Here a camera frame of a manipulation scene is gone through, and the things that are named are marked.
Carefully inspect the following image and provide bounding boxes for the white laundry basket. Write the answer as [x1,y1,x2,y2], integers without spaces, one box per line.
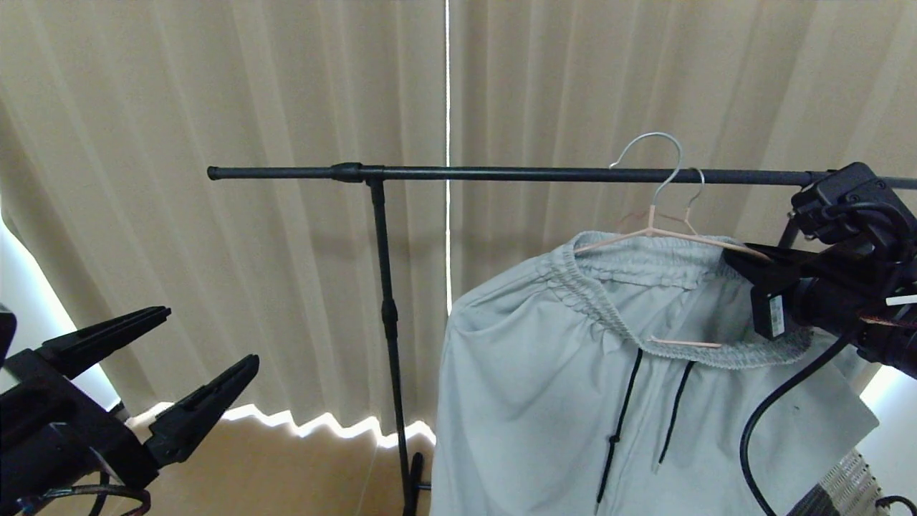
[788,448,917,516]

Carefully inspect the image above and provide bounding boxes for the beige curtain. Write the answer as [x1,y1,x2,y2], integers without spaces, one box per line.
[0,0,917,449]

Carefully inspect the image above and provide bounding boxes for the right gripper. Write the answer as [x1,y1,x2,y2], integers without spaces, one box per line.
[749,274,869,340]

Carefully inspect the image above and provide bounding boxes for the black clothes rack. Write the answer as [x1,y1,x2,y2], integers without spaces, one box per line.
[207,163,917,516]

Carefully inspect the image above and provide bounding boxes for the pale grey shorts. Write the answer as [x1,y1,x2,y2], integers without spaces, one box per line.
[428,229,880,516]

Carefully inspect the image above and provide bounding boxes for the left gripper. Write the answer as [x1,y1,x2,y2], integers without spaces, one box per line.
[0,306,260,502]

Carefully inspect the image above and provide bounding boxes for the black cable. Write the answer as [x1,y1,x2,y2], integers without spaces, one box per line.
[739,326,864,516]

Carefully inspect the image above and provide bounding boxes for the pink clothes hanger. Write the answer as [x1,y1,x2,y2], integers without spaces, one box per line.
[615,168,707,231]
[573,132,773,350]

